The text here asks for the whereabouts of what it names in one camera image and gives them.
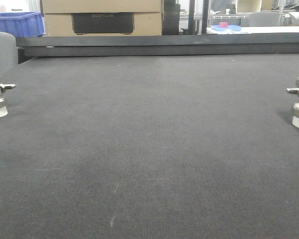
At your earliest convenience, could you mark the cardboard box with black print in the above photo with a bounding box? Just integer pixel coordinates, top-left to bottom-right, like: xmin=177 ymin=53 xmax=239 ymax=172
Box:
xmin=44 ymin=12 xmax=162 ymax=37

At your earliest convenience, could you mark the pink cube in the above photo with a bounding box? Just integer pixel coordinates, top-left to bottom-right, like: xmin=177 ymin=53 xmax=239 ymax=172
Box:
xmin=219 ymin=22 xmax=228 ymax=28

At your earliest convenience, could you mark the grey office chair left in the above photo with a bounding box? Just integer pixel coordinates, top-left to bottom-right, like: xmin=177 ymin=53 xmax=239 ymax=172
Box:
xmin=0 ymin=32 xmax=18 ymax=74

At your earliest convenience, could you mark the grey office chair background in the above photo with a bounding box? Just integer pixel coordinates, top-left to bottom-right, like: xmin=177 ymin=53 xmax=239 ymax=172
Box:
xmin=249 ymin=11 xmax=280 ymax=27

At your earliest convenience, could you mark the black conveyor belt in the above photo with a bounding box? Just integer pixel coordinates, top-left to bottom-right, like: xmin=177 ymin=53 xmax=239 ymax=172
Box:
xmin=0 ymin=54 xmax=299 ymax=239

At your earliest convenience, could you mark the upper cardboard box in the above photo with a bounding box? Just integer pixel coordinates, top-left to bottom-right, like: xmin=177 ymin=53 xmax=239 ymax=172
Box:
xmin=42 ymin=0 xmax=162 ymax=13

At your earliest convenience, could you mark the black panel behind boxes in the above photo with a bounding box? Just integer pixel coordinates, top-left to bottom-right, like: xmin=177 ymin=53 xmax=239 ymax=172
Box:
xmin=162 ymin=0 xmax=180 ymax=35

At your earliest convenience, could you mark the white table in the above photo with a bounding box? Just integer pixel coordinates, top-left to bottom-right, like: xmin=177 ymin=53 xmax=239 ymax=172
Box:
xmin=207 ymin=26 xmax=299 ymax=34

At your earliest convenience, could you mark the black conveyor end frame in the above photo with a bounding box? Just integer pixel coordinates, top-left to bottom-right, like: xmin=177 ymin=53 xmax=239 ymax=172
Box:
xmin=16 ymin=32 xmax=299 ymax=58

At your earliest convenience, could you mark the blue tray on white table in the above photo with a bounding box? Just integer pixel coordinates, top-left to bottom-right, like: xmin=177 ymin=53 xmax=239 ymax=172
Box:
xmin=211 ymin=25 xmax=242 ymax=32

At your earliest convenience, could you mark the blue plastic crate background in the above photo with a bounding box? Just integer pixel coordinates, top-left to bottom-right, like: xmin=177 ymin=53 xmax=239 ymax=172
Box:
xmin=0 ymin=12 xmax=44 ymax=37

